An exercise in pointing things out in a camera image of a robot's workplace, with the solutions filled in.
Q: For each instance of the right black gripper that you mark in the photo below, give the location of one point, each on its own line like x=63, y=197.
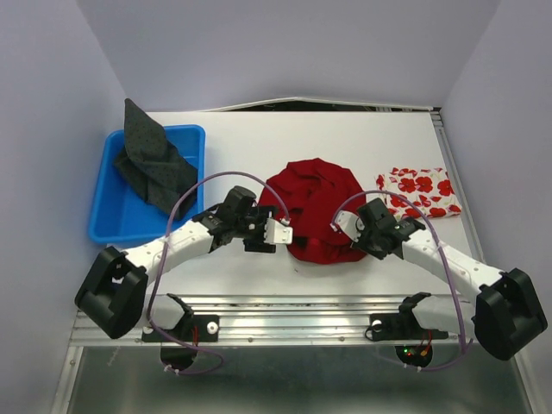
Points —
x=376, y=253

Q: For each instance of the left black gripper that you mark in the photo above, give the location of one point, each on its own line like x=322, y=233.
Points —
x=258, y=243

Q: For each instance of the white red poppy skirt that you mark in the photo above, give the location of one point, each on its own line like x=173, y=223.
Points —
x=429, y=189

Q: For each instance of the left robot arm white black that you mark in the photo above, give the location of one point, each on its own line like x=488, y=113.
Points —
x=120, y=289

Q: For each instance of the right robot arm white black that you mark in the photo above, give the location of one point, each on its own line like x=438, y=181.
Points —
x=498, y=309

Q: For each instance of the blue plastic bin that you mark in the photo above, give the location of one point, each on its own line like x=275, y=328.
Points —
x=118, y=215

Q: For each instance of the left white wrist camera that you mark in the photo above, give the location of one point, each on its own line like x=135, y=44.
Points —
x=277, y=233

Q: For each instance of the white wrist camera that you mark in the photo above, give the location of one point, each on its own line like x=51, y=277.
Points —
x=349, y=224
x=277, y=233

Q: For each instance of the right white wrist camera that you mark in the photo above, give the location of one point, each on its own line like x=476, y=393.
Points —
x=349, y=224

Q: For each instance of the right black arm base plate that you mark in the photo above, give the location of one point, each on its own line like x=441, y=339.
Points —
x=397, y=326

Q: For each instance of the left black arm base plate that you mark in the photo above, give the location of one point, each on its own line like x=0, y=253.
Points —
x=191, y=329

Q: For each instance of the aluminium frame rail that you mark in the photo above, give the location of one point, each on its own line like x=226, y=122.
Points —
x=276, y=320

